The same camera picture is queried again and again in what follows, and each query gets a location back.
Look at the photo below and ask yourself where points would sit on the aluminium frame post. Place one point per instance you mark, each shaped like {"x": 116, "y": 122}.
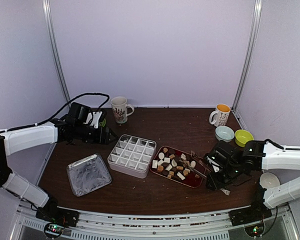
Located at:
{"x": 55, "y": 53}
{"x": 253, "y": 35}

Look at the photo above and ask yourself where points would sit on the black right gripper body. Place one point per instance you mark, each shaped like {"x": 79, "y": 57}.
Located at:
{"x": 231, "y": 173}

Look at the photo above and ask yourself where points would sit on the lime green bowl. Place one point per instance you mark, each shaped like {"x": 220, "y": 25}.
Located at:
{"x": 241, "y": 137}

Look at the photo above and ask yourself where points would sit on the metal serving tongs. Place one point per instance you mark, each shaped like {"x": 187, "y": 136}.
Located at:
{"x": 196, "y": 166}

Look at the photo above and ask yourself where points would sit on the red chocolate tray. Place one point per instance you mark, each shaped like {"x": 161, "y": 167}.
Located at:
{"x": 165, "y": 163}

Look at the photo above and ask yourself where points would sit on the white mug yellow inside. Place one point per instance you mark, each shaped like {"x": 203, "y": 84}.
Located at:
{"x": 220, "y": 115}

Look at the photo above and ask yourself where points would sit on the beige floral mug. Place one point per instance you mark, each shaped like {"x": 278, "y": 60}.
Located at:
{"x": 121, "y": 109}

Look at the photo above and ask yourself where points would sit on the right aluminium frame post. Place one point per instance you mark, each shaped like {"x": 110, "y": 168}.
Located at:
{"x": 253, "y": 35}

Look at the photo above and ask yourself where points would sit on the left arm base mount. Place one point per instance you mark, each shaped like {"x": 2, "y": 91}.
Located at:
{"x": 60, "y": 223}

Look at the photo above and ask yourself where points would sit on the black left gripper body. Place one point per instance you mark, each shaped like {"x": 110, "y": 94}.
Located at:
{"x": 81, "y": 134}

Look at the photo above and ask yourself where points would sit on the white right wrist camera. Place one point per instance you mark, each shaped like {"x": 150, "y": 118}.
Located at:
{"x": 215, "y": 166}

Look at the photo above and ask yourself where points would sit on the bunny print tin lid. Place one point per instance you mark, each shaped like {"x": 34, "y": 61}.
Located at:
{"x": 88, "y": 174}

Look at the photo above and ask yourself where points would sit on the dark bowl white inside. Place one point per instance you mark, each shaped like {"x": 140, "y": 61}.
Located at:
{"x": 268, "y": 180}

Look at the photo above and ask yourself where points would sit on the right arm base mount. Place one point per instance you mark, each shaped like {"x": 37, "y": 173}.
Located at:
{"x": 251, "y": 219}

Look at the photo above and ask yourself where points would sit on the white divided tin box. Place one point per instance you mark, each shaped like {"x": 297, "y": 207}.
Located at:
{"x": 132, "y": 155}

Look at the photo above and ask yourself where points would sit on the light blue bowl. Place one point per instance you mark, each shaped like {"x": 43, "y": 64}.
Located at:
{"x": 224, "y": 133}

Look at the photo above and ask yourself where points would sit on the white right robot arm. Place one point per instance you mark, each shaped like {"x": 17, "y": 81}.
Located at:
{"x": 267, "y": 155}

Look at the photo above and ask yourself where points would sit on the left aluminium frame post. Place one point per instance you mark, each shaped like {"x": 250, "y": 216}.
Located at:
{"x": 55, "y": 53}

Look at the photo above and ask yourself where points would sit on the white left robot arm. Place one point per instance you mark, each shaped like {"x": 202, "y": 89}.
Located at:
{"x": 15, "y": 141}

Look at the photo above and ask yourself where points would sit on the metal front rail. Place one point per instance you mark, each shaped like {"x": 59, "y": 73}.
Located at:
{"x": 214, "y": 225}

